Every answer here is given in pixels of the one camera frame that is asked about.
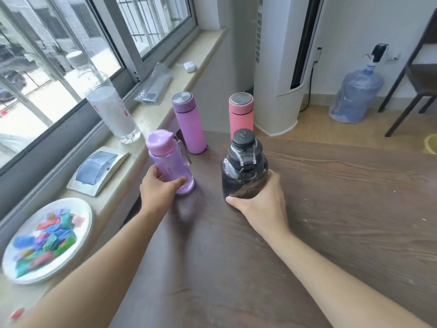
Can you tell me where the person's left hand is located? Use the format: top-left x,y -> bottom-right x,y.
140,165 -> 188,218

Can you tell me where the person's right hand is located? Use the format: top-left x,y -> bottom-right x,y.
226,169 -> 291,237

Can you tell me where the purple translucent water bottle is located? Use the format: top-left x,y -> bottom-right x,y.
146,130 -> 195,195

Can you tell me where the dark translucent water bottle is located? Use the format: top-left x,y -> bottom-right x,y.
221,128 -> 269,202

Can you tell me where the person's left forearm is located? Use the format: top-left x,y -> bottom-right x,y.
15,209 -> 164,328

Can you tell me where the person's right forearm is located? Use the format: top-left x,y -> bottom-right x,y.
260,226 -> 432,328

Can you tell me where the purple thermos flask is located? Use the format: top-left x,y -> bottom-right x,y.
171,92 -> 208,155

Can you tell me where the white box with blue lid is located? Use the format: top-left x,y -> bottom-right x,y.
66,146 -> 130,197

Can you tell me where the pink thermos flask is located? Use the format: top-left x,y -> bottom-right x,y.
228,92 -> 254,141

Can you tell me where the white paper plate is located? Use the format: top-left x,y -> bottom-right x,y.
2,197 -> 94,285

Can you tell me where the large clear plastic bottle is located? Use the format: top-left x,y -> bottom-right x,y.
66,51 -> 141,144

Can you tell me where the clear plastic bag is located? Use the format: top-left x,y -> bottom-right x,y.
134,62 -> 173,106

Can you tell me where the pile of colourful paper pieces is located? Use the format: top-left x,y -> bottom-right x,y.
13,209 -> 85,279

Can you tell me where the white tower air conditioner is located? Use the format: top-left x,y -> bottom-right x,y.
253,0 -> 325,137

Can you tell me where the blue water jug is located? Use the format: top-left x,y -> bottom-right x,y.
328,66 -> 385,124

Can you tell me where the black white water pump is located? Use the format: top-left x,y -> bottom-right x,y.
363,44 -> 388,69

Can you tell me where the dark wooden chair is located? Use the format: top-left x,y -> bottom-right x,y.
378,8 -> 437,138

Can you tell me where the black power cable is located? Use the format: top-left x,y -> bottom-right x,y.
300,61 -> 315,113

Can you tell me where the grey window frame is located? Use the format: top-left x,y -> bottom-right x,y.
0,0 -> 199,179

